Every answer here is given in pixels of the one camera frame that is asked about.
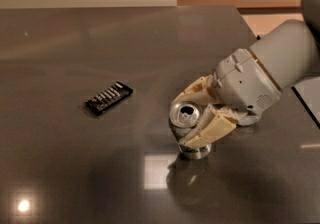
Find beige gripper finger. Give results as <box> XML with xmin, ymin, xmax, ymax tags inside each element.
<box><xmin>173</xmin><ymin>75</ymin><xmax>221</xmax><ymax>105</ymax></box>
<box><xmin>179</xmin><ymin>104</ymin><xmax>237</xmax><ymax>149</ymax></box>

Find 7up soda can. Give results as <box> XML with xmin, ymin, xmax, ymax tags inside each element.
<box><xmin>169</xmin><ymin>101</ymin><xmax>212</xmax><ymax>160</ymax></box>

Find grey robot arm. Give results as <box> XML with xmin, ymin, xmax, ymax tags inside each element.
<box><xmin>169</xmin><ymin>0</ymin><xmax>320</xmax><ymax>151</ymax></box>

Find clear plastic water bottle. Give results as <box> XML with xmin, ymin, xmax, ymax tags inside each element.
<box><xmin>238</xmin><ymin>115</ymin><xmax>261</xmax><ymax>126</ymax></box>

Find black snack bar wrapper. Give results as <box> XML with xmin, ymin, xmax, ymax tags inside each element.
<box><xmin>85</xmin><ymin>81</ymin><xmax>133</xmax><ymax>116</ymax></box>

